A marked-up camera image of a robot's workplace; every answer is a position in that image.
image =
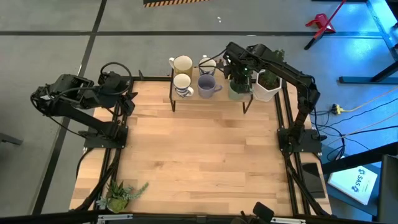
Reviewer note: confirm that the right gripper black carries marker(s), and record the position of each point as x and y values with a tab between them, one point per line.
237	71

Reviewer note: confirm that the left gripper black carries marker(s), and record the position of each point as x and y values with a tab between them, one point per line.
113	82

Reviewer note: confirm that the green ceramic mug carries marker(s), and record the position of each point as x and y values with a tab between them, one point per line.
233	93

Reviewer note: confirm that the lavender ceramic mug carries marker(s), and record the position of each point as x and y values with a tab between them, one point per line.
206	85

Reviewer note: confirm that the white and blue mug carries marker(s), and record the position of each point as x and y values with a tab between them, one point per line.
207	66

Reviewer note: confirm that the white blue striped mug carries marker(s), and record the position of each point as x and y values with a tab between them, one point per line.
182	83

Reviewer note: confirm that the yellow ceramic mug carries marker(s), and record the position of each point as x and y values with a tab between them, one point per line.
183	64

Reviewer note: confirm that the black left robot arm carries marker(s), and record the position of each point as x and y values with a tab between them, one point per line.
71	112

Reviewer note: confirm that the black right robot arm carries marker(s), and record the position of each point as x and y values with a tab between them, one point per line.
306	93

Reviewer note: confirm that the white hexagonal plant pot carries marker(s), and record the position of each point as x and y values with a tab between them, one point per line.
264	93

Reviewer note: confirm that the cactus plant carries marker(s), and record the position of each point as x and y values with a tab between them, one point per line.
269	79

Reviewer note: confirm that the green succulent plant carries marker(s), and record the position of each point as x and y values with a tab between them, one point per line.
118	196

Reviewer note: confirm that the yellow power plug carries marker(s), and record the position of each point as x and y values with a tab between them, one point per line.
337	109

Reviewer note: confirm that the red metal stand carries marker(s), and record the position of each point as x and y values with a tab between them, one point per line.
321	25

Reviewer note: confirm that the black flat tablet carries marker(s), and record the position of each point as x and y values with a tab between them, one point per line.
313	180

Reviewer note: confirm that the white and blue box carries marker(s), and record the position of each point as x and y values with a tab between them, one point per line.
353	184

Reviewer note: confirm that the black side table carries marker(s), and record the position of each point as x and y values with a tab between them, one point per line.
388	186

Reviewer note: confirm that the black aluminium frame rail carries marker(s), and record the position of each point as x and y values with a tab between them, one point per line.
107	174
292	180

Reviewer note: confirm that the black table-level camera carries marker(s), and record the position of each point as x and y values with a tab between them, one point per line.
262	213

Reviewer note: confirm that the black desk frame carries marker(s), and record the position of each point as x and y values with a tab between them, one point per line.
381	28

